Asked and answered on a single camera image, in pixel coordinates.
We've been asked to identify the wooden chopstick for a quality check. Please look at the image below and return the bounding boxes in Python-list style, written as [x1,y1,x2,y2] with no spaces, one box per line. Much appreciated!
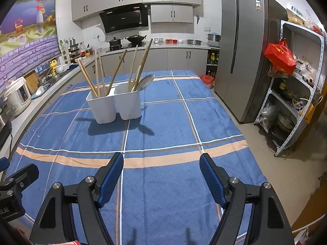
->
[77,59,101,98]
[106,49,128,96]
[137,39,153,87]
[127,45,138,92]
[94,49,101,97]
[76,59,98,98]
[99,51,107,97]

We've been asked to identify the metal spoon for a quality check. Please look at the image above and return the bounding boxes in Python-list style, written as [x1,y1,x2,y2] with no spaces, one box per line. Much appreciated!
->
[136,75,154,91]

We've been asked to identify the kitchen sink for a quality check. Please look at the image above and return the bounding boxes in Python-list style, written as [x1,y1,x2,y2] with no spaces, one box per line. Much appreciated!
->
[31,69,78,102]

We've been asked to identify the blue plaid tablecloth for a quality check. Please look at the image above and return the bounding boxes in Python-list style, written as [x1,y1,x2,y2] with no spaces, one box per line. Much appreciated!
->
[7,71,265,244]

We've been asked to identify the white utensil holder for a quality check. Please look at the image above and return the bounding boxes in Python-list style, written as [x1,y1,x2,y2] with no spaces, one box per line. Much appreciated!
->
[86,82,141,125]

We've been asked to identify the white metal shelf rack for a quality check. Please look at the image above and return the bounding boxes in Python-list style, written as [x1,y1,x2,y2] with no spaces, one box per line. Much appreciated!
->
[254,20,326,156]

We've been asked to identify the white rice cooker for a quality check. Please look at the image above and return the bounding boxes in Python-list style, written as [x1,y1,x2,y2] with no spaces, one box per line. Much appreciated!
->
[2,77,31,117]

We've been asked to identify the lower grey cabinets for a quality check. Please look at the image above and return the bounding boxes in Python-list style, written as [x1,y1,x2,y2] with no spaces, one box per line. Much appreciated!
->
[50,48,209,88]

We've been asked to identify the wooden cutting board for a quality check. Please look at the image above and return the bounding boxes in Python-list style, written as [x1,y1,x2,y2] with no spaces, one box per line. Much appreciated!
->
[24,70,39,95]

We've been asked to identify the yellow bottle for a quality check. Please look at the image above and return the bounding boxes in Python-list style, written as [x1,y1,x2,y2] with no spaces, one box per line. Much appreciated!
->
[49,59,58,76]

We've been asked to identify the red plastic bag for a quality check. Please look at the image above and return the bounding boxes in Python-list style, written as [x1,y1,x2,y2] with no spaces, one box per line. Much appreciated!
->
[264,39,296,75]

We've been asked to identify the steel steamer pot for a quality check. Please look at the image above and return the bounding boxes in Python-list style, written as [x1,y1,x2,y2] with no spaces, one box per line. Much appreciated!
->
[207,33,221,48]

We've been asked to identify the black cooking pot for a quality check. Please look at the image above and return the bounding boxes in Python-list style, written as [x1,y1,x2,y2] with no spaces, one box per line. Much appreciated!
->
[108,37,122,51]

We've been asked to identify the black wok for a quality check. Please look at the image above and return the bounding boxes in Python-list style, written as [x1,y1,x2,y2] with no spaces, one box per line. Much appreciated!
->
[126,34,146,47]

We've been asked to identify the grey refrigerator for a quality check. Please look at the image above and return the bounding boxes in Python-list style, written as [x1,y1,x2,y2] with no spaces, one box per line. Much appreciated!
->
[215,0,287,123]

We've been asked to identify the black range hood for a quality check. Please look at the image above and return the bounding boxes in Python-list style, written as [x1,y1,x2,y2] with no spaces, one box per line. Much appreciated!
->
[99,3,149,34]

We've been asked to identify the landscape wall poster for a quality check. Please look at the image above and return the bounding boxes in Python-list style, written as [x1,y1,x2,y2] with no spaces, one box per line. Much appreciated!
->
[1,0,60,91]

